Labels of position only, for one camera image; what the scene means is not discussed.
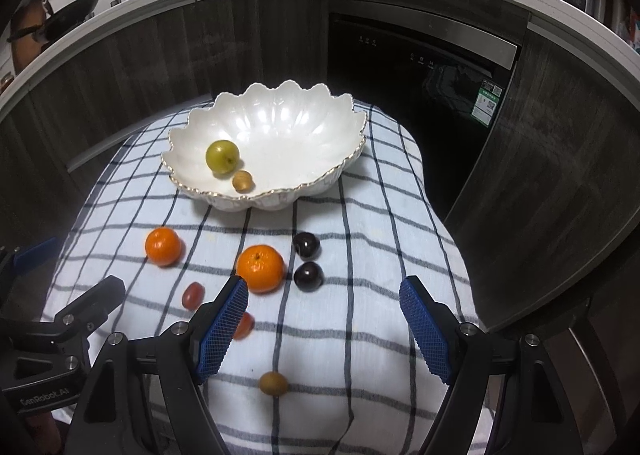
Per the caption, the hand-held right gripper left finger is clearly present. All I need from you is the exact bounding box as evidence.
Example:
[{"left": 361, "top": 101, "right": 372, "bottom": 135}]
[{"left": 70, "top": 275, "right": 250, "bottom": 455}]

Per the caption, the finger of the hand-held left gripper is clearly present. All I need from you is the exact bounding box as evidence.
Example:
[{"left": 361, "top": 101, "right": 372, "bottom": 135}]
[
  {"left": 0, "top": 236, "right": 60, "bottom": 311},
  {"left": 42, "top": 275, "right": 127, "bottom": 342}
]

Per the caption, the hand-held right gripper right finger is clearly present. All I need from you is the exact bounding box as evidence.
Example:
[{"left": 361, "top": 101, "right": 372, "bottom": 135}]
[{"left": 399, "top": 275, "right": 586, "bottom": 455}]

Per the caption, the orange tangerine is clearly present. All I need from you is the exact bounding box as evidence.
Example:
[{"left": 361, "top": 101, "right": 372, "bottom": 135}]
[
  {"left": 236, "top": 244, "right": 286, "bottom": 294},
  {"left": 145, "top": 227, "right": 182, "bottom": 267}
]

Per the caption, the dark purple plum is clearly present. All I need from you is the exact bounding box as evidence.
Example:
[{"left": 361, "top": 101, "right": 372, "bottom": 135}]
[
  {"left": 292, "top": 231, "right": 322, "bottom": 258},
  {"left": 293, "top": 261, "right": 325, "bottom": 293}
]

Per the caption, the white scalloped gold-rimmed bowl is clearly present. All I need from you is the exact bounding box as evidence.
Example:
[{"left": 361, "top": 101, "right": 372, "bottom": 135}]
[{"left": 160, "top": 80, "right": 368, "bottom": 213}]

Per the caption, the person's left hand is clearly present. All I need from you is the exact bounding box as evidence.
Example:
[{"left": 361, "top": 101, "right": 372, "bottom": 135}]
[{"left": 22, "top": 410, "right": 58, "bottom": 455}]

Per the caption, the red cherry tomato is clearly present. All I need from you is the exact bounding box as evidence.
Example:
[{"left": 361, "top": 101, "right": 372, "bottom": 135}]
[
  {"left": 181, "top": 282, "right": 206, "bottom": 312},
  {"left": 231, "top": 311, "right": 255, "bottom": 340}
]

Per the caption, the white checked cloth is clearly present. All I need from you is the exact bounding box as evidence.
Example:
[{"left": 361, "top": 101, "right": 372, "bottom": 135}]
[{"left": 40, "top": 95, "right": 496, "bottom": 455}]

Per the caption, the dark wood cabinet door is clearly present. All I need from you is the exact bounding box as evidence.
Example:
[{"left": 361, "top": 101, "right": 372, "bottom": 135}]
[{"left": 442, "top": 28, "right": 640, "bottom": 332}]

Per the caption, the brown wooden board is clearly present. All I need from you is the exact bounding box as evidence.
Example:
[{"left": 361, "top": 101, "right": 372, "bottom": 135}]
[{"left": 11, "top": 0, "right": 52, "bottom": 72}]

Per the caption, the dark wood kitchen cabinet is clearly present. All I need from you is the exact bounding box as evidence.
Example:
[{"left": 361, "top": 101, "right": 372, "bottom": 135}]
[{"left": 0, "top": 0, "right": 328, "bottom": 248}]

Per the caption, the black built-in dishwasher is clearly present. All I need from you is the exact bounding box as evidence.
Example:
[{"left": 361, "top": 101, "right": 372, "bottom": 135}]
[{"left": 325, "top": 12, "right": 521, "bottom": 218}]

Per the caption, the green sticker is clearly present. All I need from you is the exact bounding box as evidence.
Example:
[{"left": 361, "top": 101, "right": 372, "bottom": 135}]
[{"left": 472, "top": 78, "right": 503, "bottom": 123}]

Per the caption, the black wok pan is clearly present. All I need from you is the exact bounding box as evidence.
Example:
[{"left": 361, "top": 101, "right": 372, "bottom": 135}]
[{"left": 7, "top": 0, "right": 102, "bottom": 43}]

